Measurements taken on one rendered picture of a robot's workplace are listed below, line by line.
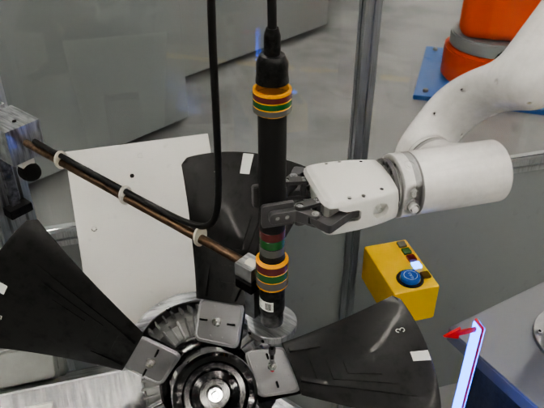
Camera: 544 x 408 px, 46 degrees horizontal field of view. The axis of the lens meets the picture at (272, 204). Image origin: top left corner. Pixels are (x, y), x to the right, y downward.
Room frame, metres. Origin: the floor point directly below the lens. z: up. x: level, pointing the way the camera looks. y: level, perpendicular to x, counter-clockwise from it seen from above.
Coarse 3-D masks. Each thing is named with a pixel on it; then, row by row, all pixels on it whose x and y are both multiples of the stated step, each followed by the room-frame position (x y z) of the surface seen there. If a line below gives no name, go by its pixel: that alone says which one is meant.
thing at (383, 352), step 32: (352, 320) 0.76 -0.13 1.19; (384, 320) 0.76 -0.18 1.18; (288, 352) 0.69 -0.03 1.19; (320, 352) 0.69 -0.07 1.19; (352, 352) 0.69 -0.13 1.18; (384, 352) 0.70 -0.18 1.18; (320, 384) 0.63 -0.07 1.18; (352, 384) 0.64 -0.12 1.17; (384, 384) 0.65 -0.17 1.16; (416, 384) 0.66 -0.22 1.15
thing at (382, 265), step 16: (400, 240) 1.12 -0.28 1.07; (368, 256) 1.07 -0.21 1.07; (384, 256) 1.06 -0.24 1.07; (400, 256) 1.06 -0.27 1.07; (416, 256) 1.06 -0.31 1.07; (368, 272) 1.06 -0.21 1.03; (384, 272) 1.01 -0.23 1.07; (400, 272) 1.01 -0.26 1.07; (368, 288) 1.05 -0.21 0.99; (384, 288) 0.99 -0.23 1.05; (400, 288) 0.96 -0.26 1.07; (416, 288) 0.96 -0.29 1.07; (432, 288) 0.97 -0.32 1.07; (416, 304) 0.96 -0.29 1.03; (432, 304) 0.97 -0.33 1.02; (416, 320) 0.96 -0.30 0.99
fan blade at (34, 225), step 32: (32, 224) 0.69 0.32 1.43; (0, 256) 0.68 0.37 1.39; (32, 256) 0.68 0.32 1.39; (64, 256) 0.67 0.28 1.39; (32, 288) 0.66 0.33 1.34; (64, 288) 0.66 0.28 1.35; (96, 288) 0.66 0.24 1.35; (32, 320) 0.66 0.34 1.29; (64, 320) 0.65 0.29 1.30; (96, 320) 0.64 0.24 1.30; (128, 320) 0.64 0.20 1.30; (64, 352) 0.65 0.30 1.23; (96, 352) 0.65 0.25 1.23; (128, 352) 0.64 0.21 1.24
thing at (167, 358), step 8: (144, 344) 0.64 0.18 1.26; (152, 344) 0.63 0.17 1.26; (160, 344) 0.63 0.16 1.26; (136, 352) 0.64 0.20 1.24; (144, 352) 0.64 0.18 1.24; (152, 352) 0.64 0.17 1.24; (160, 352) 0.63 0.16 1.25; (168, 352) 0.63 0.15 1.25; (176, 352) 0.63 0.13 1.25; (128, 360) 0.64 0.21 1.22; (136, 360) 0.64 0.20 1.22; (144, 360) 0.64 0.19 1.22; (160, 360) 0.64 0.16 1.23; (168, 360) 0.63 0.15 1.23; (176, 360) 0.63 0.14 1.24; (128, 368) 0.65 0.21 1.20; (136, 368) 0.65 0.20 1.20; (144, 368) 0.64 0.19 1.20; (152, 368) 0.64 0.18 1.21; (160, 368) 0.64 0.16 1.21; (168, 368) 0.63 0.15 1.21; (144, 376) 0.64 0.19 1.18; (152, 376) 0.64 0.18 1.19; (160, 376) 0.64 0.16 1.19
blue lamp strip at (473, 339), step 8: (472, 336) 0.75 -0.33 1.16; (472, 344) 0.74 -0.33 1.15; (472, 352) 0.74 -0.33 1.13; (464, 360) 0.75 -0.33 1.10; (472, 360) 0.73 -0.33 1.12; (464, 368) 0.75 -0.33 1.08; (464, 376) 0.74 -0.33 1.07; (464, 384) 0.74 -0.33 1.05; (456, 392) 0.75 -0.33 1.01; (464, 392) 0.73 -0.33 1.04; (456, 400) 0.75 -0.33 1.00
